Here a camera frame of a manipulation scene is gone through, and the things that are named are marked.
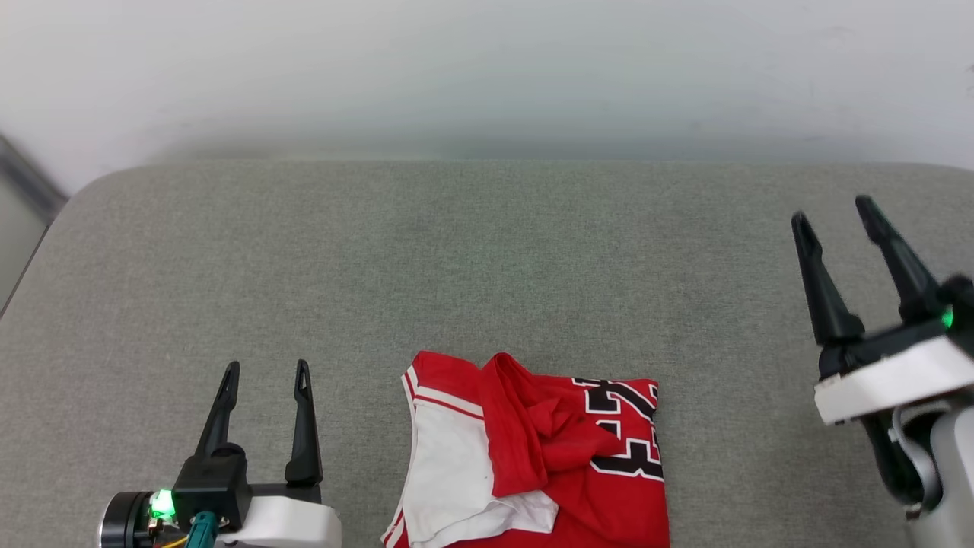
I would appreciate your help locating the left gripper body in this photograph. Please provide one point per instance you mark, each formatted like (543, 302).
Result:
(289, 525)

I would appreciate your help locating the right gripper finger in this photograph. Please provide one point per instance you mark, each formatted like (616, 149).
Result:
(909, 281)
(829, 312)

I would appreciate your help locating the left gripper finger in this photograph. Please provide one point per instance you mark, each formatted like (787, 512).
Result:
(306, 449)
(222, 418)

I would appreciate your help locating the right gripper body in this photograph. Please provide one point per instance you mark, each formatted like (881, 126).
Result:
(890, 380)

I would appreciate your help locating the red white basketball jersey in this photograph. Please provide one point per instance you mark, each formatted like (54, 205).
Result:
(609, 502)

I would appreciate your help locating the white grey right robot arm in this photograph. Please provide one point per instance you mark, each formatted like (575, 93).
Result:
(955, 472)

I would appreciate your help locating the dark grey skirting strip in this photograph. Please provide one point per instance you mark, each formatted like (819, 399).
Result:
(27, 179)

